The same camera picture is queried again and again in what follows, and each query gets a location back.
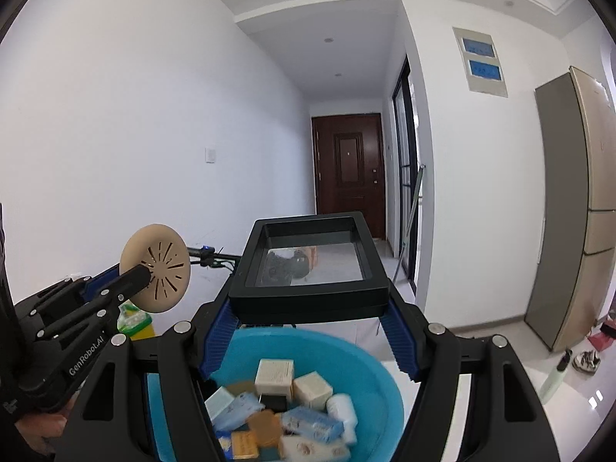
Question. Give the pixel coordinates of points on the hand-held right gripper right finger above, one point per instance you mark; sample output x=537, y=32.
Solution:
x=402, y=344

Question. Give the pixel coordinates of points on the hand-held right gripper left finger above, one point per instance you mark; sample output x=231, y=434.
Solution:
x=219, y=341

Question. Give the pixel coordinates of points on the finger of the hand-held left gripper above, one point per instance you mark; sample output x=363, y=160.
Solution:
x=101, y=281
x=132, y=281

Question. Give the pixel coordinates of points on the beige round slotted disc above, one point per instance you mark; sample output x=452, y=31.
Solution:
x=163, y=250

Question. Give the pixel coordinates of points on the blue plastic basin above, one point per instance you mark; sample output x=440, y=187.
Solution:
x=375, y=394

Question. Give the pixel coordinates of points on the black display frame box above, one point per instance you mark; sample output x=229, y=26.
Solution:
x=308, y=305

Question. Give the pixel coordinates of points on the light blue tissue packet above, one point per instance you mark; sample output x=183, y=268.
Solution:
x=313, y=423

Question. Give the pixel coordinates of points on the person's left hand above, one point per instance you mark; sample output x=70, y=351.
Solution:
x=43, y=430

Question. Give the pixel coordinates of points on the yellow plastic container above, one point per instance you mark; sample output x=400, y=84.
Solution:
x=137, y=322

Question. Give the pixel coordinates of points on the cream carton box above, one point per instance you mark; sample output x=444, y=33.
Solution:
x=313, y=390
x=274, y=378

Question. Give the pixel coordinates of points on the tan hexagonal box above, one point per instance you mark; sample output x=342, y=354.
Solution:
x=267, y=428

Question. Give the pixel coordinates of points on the orange gold box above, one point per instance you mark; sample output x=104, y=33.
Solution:
x=244, y=445

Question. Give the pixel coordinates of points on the grey leaning pole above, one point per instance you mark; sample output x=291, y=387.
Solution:
x=411, y=221

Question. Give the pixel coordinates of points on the green pump bottle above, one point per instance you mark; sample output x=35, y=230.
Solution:
x=553, y=380

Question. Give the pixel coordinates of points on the dark brown entrance door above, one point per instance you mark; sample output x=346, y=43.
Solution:
x=349, y=173

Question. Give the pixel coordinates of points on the pair of shoes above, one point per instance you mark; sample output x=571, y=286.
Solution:
x=586, y=362

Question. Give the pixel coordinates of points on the black framed glass door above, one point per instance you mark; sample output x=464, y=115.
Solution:
x=404, y=154

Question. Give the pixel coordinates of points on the beige refrigerator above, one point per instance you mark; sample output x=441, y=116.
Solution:
x=572, y=211

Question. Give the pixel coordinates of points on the white light switch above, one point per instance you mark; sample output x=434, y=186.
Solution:
x=210, y=154

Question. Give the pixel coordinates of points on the wall electrical panel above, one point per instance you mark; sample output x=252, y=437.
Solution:
x=481, y=61

